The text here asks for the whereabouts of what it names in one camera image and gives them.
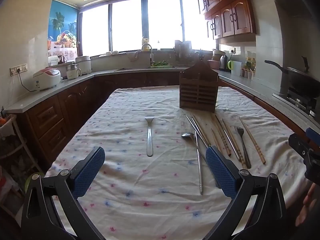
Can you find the dark handled fork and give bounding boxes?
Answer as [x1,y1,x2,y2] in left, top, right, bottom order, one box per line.
[234,126,252,169]

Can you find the bamboo chopstick group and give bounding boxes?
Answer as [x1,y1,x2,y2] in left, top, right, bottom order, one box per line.
[191,114,210,147]

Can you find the long steel chopstick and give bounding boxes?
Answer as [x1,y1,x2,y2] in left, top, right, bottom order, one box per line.
[185,115,209,148]

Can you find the silver spoon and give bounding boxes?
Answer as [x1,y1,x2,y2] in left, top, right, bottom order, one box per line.
[181,133,203,194]

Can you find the person's right hand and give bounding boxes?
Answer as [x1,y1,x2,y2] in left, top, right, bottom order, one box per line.
[295,183,317,227]

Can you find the oil bottles group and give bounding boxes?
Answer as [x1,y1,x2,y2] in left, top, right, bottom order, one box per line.
[245,57,256,72]

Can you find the floral white tablecloth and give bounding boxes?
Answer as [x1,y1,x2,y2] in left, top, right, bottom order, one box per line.
[47,86,310,239]

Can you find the steel electric kettle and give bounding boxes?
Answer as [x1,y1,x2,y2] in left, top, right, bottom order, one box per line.
[219,55,228,72]

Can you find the pink basin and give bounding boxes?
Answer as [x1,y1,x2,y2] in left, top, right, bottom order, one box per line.
[207,60,220,69]

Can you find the wooden utensil holder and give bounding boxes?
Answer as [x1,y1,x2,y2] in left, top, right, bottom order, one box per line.
[179,61,219,113]

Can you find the silver fork on left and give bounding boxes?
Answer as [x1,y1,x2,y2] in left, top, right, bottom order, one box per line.
[145,116,154,157]

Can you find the white red rice cooker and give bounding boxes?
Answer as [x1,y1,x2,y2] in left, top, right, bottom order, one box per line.
[33,68,61,90]

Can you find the small white blender pot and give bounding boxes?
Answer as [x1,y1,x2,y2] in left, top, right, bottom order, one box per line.
[66,63,82,80]

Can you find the dish drying rack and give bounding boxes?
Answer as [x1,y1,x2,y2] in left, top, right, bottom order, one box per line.
[174,40,199,63]

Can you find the upper wooden cabinets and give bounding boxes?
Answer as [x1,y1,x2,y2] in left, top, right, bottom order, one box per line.
[200,0,257,40]

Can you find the white electric cooker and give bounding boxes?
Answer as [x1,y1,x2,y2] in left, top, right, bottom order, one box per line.
[75,56,92,75]

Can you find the green vegetables basket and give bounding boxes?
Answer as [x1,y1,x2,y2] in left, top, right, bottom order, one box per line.
[151,61,172,68]

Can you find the curved sink faucet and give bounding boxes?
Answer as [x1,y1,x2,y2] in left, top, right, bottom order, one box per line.
[141,43,154,67]

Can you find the tropical fruit window poster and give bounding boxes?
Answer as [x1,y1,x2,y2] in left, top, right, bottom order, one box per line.
[47,0,78,61]

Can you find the black wok with handle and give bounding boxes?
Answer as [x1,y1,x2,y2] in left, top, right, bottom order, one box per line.
[264,56,319,98]

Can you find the green handled white jug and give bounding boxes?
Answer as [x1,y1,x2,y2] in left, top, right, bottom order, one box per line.
[227,60,242,76]

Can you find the wall power outlet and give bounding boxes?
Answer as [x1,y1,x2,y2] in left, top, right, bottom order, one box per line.
[10,63,28,76]

